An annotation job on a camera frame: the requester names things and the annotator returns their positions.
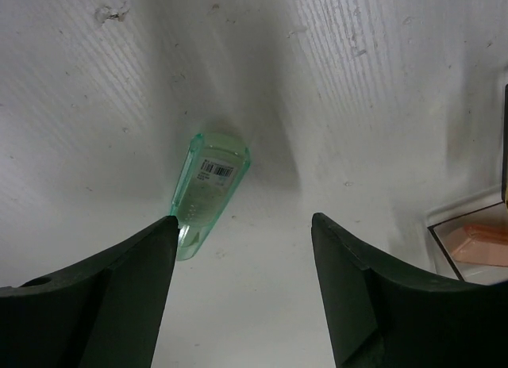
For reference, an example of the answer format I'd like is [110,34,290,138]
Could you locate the green transparent tube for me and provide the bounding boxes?
[170,132,251,261]

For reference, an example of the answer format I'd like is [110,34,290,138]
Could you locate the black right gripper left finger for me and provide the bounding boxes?
[1,216,177,367]

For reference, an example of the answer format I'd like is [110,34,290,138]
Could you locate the teal orange drawer box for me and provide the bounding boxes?
[427,98,507,285]

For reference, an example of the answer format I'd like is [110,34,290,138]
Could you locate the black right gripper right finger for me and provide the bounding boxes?
[311,213,507,367]

